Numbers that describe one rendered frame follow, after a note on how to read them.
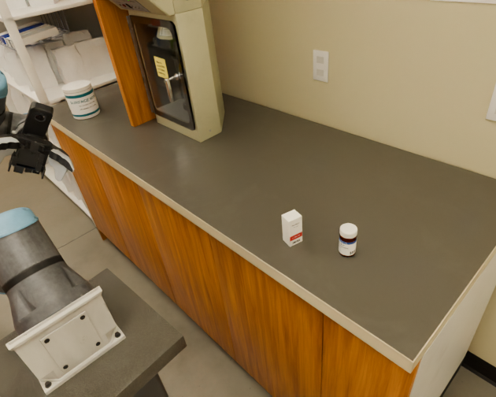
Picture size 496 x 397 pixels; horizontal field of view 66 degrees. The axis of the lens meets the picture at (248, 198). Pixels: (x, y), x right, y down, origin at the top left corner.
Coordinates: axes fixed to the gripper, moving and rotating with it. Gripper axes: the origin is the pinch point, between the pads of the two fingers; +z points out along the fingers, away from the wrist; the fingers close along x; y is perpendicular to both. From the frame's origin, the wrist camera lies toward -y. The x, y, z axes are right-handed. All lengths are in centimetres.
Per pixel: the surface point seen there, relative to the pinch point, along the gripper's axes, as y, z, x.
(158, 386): 42, 20, -37
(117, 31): -32, -84, -22
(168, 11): -44, -48, -28
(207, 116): -17, -54, -57
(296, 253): 2, 18, -61
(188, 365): 92, -38, -88
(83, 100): 1, -110, -22
